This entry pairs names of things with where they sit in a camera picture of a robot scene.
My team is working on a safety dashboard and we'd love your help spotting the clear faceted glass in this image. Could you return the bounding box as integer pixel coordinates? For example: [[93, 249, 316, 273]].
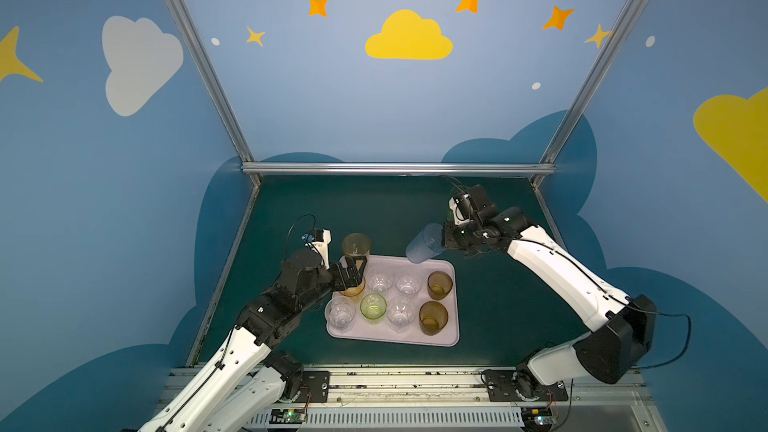
[[324, 296, 358, 332], [366, 269, 394, 295], [395, 271, 423, 297], [386, 296, 416, 333]]

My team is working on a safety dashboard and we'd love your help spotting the tall yellow glass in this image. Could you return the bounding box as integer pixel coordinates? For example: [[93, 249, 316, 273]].
[[341, 232, 371, 297]]

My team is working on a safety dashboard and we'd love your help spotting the green faceted glass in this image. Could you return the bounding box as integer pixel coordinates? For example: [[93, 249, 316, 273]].
[[359, 293, 388, 324]]

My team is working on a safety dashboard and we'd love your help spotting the clear faceted glass back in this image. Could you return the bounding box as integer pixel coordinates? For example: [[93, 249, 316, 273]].
[[395, 271, 423, 297]]

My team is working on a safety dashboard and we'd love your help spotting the lilac plastic tray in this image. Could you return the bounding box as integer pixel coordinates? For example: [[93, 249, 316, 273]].
[[326, 255, 460, 347]]

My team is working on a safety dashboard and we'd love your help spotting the tall pale blue glass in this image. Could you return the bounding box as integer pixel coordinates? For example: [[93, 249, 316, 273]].
[[406, 223, 445, 264]]

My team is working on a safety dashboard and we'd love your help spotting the small dark brown cup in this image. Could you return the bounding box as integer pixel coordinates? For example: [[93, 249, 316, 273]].
[[427, 271, 454, 301]]

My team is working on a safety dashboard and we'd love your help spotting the dark brown textured cup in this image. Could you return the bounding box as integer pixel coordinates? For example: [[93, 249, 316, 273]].
[[419, 301, 449, 336]]

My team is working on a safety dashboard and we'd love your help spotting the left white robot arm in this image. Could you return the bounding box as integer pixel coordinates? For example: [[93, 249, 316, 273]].
[[140, 246, 368, 431]]

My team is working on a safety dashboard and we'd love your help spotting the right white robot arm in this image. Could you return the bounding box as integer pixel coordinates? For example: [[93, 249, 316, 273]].
[[443, 205, 657, 398]]

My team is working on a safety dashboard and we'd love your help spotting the back horizontal aluminium bar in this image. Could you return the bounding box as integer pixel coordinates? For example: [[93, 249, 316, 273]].
[[241, 162, 556, 176]]

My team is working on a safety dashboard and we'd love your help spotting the left green circuit board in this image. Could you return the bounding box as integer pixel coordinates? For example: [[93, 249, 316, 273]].
[[268, 409, 307, 427]]

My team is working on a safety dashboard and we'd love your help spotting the green circuit board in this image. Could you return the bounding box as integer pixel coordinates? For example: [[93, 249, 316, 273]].
[[268, 409, 307, 427], [520, 408, 554, 432]]

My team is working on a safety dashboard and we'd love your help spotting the right green circuit board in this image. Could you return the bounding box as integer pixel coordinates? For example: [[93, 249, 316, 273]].
[[520, 408, 554, 432]]

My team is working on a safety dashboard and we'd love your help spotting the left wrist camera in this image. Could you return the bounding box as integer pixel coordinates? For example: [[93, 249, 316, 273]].
[[302, 228, 331, 269]]

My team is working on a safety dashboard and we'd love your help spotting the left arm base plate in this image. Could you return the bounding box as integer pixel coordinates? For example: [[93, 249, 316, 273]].
[[280, 370, 330, 404]]

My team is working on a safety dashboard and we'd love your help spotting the aluminium front rail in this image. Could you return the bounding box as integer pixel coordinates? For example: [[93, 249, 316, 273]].
[[237, 365, 667, 431]]

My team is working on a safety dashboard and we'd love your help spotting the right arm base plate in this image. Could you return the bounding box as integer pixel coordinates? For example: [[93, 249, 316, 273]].
[[480, 369, 569, 402]]

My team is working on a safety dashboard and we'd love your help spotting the right aluminium frame post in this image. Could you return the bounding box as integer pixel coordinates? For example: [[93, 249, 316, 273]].
[[531, 0, 650, 191]]

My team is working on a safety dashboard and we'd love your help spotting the aluminium frame post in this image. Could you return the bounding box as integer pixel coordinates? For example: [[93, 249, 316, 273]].
[[164, 0, 261, 188], [531, 0, 650, 191]]

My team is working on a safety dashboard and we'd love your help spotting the left aluminium frame post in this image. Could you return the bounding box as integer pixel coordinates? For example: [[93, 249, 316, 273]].
[[164, 0, 261, 188]]

